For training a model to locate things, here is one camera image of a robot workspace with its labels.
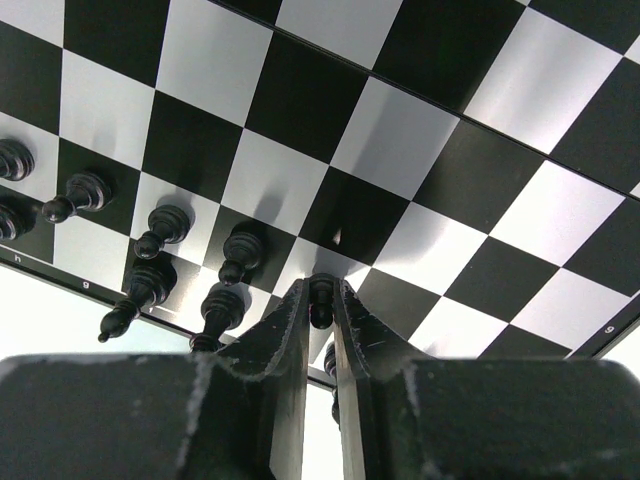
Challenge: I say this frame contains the black chess pawn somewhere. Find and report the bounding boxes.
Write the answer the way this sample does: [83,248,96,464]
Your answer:
[190,289,246,353]
[309,273,334,330]

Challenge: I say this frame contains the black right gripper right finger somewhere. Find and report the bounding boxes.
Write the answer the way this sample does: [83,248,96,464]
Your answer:
[333,280,639,479]

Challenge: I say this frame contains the black silver chessboard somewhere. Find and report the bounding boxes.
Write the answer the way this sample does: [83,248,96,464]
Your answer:
[1,1,639,358]

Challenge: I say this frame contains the black chess bishop piece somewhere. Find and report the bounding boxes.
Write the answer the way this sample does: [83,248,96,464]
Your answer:
[324,342,336,378]

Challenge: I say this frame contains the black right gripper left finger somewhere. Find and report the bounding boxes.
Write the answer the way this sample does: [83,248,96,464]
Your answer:
[1,280,310,479]

